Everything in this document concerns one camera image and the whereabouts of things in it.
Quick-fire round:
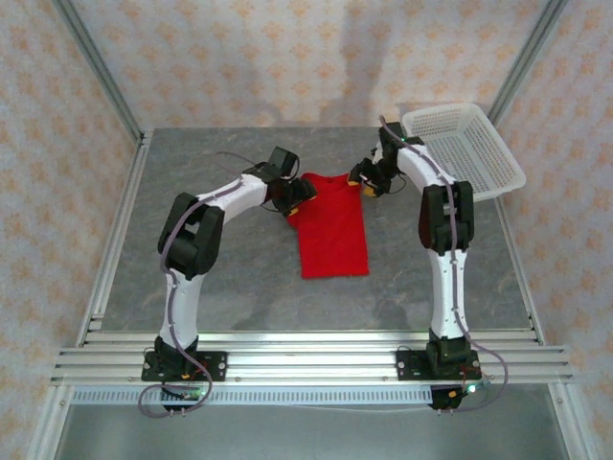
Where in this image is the red t-shirt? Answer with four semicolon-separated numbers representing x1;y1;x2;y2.
285;172;371;279

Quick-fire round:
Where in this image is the white plastic mesh basket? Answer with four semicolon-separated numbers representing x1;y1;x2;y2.
400;102;527;210

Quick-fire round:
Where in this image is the small controller circuit board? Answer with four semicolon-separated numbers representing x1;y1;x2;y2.
160;386;207;403
447;380;494;399

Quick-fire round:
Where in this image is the aluminium base rail beam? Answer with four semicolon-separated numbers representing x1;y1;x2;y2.
50;330;576;384

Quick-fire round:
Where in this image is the aluminium table edge rail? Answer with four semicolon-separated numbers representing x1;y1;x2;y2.
76;131;154;349
497;198;547;349

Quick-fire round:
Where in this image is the aluminium frame post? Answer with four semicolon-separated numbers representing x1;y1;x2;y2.
50;0;148;145
487;0;571;127

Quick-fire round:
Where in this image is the white slotted cable duct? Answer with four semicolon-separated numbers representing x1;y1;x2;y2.
70;386;435;407

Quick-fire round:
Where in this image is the aluminium lower frame rail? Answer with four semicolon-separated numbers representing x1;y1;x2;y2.
550;382;600;460
26;382;73;460

